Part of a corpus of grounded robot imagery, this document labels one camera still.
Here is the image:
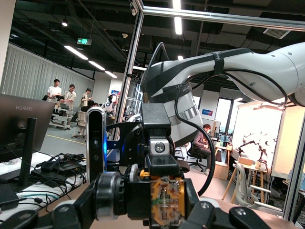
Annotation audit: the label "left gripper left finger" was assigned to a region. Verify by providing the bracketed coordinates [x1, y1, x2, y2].
[0, 185, 105, 229]

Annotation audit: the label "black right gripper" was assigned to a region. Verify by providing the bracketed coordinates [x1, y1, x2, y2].
[140, 102, 180, 177]

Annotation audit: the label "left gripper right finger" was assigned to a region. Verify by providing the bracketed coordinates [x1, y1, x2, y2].
[184, 199, 296, 229]

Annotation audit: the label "white plastic chair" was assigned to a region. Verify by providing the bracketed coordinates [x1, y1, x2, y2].
[234, 163, 284, 217]

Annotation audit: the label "black office chair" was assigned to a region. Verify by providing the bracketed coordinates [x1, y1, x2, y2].
[186, 143, 207, 173]

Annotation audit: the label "seated person dark clothes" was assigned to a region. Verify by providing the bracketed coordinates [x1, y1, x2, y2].
[192, 123, 213, 177]

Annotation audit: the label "wooden box cabinet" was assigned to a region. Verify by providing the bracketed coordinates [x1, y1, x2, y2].
[213, 161, 230, 181]

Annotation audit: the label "wooden table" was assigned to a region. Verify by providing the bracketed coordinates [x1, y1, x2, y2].
[221, 159, 268, 203]

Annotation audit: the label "black power brick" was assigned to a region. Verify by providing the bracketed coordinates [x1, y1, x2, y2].
[40, 159, 61, 173]

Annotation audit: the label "small cardboard box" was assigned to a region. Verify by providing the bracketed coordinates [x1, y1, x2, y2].
[237, 156, 254, 166]

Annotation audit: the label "black monitor stand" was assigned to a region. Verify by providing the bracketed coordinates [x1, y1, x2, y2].
[18, 117, 38, 187]

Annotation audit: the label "white humanoid robot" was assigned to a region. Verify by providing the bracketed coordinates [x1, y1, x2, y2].
[103, 94, 118, 113]

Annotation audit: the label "white trolley table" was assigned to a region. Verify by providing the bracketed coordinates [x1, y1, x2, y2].
[49, 107, 73, 131]

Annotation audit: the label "person in olive shirt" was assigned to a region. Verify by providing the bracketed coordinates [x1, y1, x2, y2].
[79, 88, 93, 108]

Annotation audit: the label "Huawei computer monitor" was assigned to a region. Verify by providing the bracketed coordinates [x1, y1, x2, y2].
[0, 93, 56, 156]

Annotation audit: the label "person in beige shirt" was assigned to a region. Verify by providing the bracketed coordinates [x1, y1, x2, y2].
[61, 84, 77, 110]

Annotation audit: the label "person in white t-shirt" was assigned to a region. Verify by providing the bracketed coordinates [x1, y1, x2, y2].
[46, 79, 62, 104]

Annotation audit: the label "green exit sign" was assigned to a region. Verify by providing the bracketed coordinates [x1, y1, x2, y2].
[76, 37, 92, 46]

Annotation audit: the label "grey curtain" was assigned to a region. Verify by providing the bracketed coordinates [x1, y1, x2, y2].
[0, 42, 95, 101]

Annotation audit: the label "ceiling air vent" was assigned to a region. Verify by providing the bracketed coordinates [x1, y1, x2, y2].
[263, 28, 292, 40]

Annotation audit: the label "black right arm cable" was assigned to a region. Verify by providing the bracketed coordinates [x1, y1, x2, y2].
[152, 42, 289, 197]

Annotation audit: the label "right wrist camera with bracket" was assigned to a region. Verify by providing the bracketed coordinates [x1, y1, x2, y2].
[85, 106, 145, 183]

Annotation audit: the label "black velcro strap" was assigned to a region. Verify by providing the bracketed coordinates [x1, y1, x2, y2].
[211, 51, 226, 77]
[163, 82, 192, 100]

